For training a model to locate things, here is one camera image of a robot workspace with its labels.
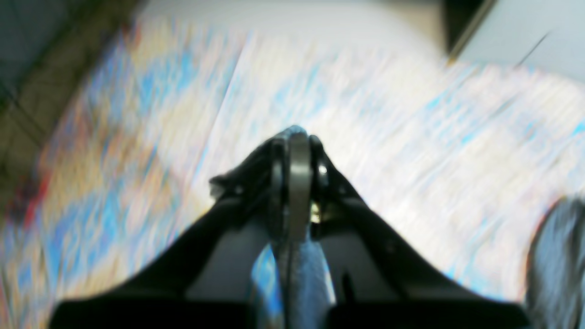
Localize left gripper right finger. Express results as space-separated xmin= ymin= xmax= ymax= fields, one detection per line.
xmin=289 ymin=133 xmax=531 ymax=329

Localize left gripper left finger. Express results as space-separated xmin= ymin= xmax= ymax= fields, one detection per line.
xmin=55 ymin=139 xmax=286 ymax=329

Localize grey t-shirt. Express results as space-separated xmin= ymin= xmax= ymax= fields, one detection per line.
xmin=525 ymin=197 xmax=585 ymax=329

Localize patterned colourful tablecloth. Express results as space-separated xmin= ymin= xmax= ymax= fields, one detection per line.
xmin=1 ymin=19 xmax=584 ymax=328

